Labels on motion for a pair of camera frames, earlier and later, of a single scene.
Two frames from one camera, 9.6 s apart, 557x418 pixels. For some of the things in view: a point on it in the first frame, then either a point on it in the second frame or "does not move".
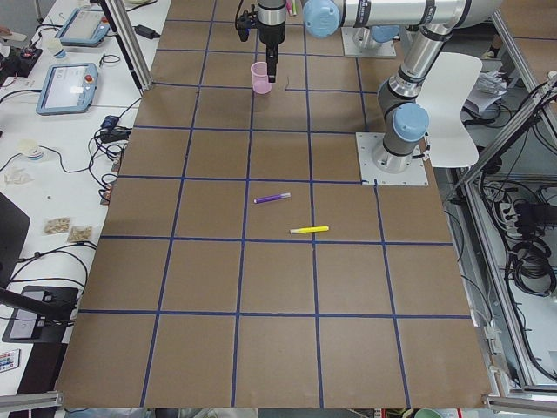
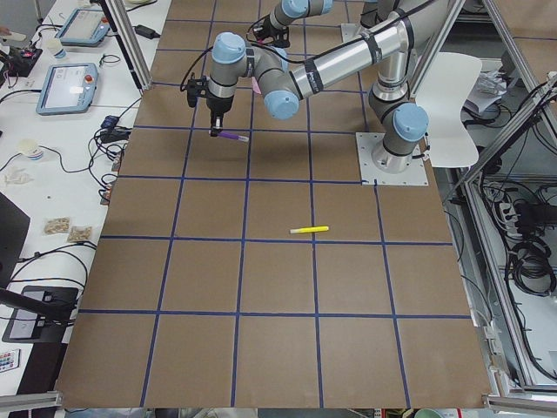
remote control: x=10 y=360 does not move
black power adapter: x=144 y=31 does not move
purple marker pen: x=271 y=198 → x=233 y=136
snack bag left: x=55 y=225 does not move
